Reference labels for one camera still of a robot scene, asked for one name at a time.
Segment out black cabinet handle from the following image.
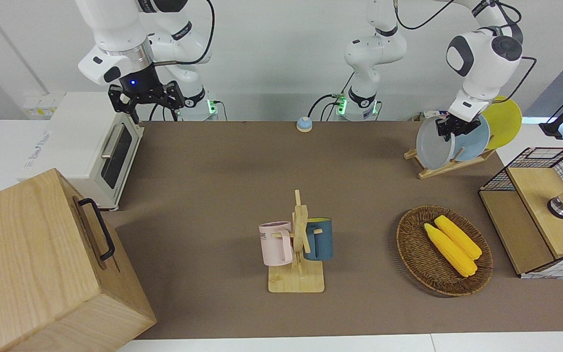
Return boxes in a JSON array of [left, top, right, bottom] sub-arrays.
[[78, 198, 116, 261]]

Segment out wooden cabinet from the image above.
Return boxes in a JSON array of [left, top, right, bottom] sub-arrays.
[[0, 168, 157, 352]]

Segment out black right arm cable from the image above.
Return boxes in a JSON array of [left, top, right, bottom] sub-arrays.
[[152, 0, 215, 66]]

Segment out dark blue mug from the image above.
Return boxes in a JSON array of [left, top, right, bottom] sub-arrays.
[[304, 218, 333, 261]]

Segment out brown wicker basket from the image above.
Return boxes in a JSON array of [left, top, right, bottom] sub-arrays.
[[396, 205, 494, 297]]

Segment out yellow corn cob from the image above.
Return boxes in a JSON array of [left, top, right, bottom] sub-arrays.
[[424, 223, 478, 278], [434, 215, 482, 260]]

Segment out wooden mug tree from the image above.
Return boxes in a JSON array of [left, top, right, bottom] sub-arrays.
[[268, 190, 325, 293]]

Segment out light blue plate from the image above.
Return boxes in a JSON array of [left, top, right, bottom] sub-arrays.
[[450, 115, 491, 162]]

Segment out gray plate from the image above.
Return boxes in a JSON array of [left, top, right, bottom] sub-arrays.
[[416, 116, 457, 171]]

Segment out white wall socket strip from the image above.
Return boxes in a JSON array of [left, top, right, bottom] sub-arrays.
[[23, 95, 62, 119]]

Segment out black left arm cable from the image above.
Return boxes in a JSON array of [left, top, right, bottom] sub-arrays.
[[393, 0, 537, 104]]

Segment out wooden plate rack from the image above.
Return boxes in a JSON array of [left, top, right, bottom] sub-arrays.
[[404, 147, 496, 180]]

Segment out pink mug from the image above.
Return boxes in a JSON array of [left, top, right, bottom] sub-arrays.
[[259, 221, 294, 266]]

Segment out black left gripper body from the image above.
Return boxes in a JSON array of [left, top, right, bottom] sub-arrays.
[[436, 113, 482, 139]]

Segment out wire mesh wooden shelf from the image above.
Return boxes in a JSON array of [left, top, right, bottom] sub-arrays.
[[478, 147, 563, 279]]

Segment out white toaster oven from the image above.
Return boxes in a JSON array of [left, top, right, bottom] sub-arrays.
[[18, 92, 144, 211]]

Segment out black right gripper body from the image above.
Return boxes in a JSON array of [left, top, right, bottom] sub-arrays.
[[108, 82, 185, 111]]

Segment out black base power cable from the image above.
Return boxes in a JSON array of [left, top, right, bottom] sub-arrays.
[[308, 93, 343, 122]]

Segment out yellow plate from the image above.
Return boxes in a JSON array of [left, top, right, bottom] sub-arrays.
[[482, 96, 522, 150]]

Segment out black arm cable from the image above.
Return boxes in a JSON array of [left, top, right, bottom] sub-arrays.
[[152, 0, 215, 66], [393, 0, 537, 104]]

